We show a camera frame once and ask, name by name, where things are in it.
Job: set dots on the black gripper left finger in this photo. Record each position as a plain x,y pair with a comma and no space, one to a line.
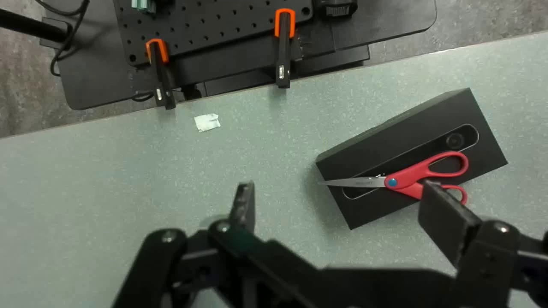
243,206

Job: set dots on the black ZED box under scissors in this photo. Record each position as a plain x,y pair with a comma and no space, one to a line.
399,137

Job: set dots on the orange black spring clamp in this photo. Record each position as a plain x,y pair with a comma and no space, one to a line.
282,69
162,79

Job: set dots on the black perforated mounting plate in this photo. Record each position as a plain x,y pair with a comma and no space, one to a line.
215,22

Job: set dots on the teal connector block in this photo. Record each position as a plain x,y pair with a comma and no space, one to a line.
142,4

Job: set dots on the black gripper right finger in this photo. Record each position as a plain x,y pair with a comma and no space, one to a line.
445,219

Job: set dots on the small white tape piece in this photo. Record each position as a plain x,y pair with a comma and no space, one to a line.
207,122

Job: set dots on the black metal bar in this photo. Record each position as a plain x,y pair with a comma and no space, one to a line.
22,22

